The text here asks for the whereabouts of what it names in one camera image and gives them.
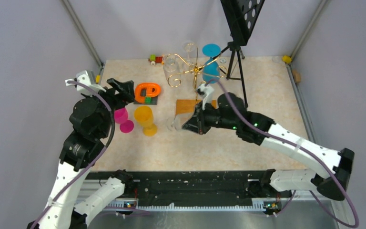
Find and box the black music stand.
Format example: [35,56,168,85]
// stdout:
[220,0,265,107]

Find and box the orange tape dispenser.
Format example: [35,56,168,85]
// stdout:
[134,83,162,101]

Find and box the pink wine glass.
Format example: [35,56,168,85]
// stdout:
[113,108,134,134]

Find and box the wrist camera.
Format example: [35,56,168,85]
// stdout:
[196,83,214,110]
[65,70,106,96]

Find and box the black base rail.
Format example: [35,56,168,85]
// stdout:
[85,170,313,209]

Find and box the gold wine glass rack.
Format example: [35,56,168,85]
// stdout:
[167,47,227,115]

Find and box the yellow wine glass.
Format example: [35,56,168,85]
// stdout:
[134,106,158,136]

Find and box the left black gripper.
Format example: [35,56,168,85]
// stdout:
[83,76,136,137]

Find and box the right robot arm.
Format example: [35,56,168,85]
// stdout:
[181,93,355,201]

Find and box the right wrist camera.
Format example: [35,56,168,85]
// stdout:
[196,83,214,110]

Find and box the yellow corner clamp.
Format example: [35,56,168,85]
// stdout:
[281,55,292,64]

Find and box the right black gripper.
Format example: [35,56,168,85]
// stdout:
[183,100,238,135]

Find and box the clear wine glass back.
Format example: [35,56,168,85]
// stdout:
[182,41,197,71]

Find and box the dark plate with blocks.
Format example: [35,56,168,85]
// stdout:
[134,96,159,105]

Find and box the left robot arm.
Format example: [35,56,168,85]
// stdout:
[28,78,135,229]

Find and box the blue wine glass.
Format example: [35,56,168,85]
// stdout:
[202,43,221,82]

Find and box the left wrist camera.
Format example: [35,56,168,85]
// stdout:
[65,70,106,96]

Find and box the clear wine glass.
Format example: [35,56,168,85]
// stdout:
[182,41,197,71]
[163,54,181,81]
[166,114,187,131]

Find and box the small toy car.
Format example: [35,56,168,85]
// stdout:
[148,54,164,65]

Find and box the clear wine glass front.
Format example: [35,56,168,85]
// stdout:
[166,114,187,131]

